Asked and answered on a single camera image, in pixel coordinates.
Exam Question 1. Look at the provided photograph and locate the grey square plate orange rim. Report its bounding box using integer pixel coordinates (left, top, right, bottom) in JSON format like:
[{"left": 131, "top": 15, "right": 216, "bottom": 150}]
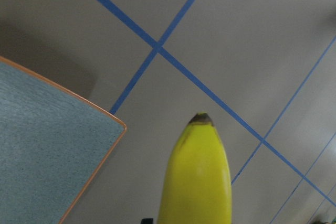
[{"left": 1, "top": 58, "right": 127, "bottom": 223}]

